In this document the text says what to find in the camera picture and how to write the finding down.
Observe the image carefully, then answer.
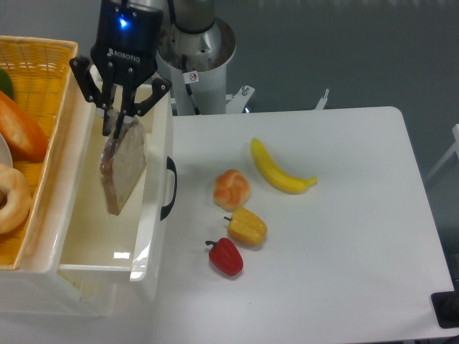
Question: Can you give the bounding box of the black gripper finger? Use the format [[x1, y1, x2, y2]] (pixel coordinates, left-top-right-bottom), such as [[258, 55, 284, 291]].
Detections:
[[69, 56, 115, 136], [113, 77, 171, 139]]

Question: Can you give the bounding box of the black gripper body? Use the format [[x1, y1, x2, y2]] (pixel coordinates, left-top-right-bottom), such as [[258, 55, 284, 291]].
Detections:
[[90, 1, 164, 108]]

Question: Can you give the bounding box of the toast slice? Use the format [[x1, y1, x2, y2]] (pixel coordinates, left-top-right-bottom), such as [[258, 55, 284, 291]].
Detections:
[[100, 118, 146, 216]]

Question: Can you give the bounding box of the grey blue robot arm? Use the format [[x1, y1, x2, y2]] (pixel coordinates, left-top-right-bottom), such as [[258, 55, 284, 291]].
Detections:
[[70, 1, 215, 139]]

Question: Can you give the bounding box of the yellow wicker basket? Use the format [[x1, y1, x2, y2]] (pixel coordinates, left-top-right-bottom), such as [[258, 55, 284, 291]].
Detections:
[[1, 36, 78, 271]]

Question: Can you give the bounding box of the orange baguette loaf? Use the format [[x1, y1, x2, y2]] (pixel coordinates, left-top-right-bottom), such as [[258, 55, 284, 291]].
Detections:
[[1, 92, 48, 163]]

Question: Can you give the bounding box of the green vegetable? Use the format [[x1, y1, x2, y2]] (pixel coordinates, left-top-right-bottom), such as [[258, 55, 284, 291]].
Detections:
[[0, 69, 14, 100]]

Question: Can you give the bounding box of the white plate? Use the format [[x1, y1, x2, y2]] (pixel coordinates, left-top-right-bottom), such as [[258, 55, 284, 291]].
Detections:
[[0, 135, 13, 167]]

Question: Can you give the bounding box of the round knotted bread roll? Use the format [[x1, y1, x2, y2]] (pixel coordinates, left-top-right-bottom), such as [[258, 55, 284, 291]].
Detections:
[[213, 169, 251, 212]]

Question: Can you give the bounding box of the white plastic drawer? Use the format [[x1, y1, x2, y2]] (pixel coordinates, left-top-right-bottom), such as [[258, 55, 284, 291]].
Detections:
[[60, 94, 173, 302]]

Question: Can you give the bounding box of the beige bagel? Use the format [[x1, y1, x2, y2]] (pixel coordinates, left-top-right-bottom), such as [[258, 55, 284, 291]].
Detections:
[[1, 163, 32, 234]]

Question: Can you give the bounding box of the yellow bell pepper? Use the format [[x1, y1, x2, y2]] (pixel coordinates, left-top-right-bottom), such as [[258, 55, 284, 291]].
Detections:
[[224, 207, 268, 247]]

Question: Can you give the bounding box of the yellow banana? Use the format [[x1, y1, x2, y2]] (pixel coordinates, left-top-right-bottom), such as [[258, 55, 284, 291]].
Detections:
[[250, 138, 318, 194]]

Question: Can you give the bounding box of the red bell pepper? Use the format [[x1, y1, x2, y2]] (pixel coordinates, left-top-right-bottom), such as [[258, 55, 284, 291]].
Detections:
[[205, 237, 244, 277]]

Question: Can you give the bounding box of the white drawer cabinet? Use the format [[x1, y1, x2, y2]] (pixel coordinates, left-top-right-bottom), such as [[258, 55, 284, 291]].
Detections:
[[1, 76, 117, 316]]

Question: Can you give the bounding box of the black device at edge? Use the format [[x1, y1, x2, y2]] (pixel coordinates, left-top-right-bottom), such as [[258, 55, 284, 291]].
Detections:
[[431, 291, 458, 329]]

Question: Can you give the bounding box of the black drawer handle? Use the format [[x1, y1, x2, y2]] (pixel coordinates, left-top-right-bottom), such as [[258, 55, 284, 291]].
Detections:
[[160, 156, 178, 221]]

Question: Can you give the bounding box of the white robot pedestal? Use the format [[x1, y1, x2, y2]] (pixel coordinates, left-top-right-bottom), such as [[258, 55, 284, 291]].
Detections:
[[157, 18, 236, 115]]

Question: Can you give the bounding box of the white table frame bracket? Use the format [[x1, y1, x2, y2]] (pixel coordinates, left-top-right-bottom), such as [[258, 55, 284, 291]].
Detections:
[[226, 85, 255, 114]]

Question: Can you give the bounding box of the white chair frame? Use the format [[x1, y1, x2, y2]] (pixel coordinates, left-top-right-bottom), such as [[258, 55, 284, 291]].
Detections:
[[424, 124, 458, 186]]

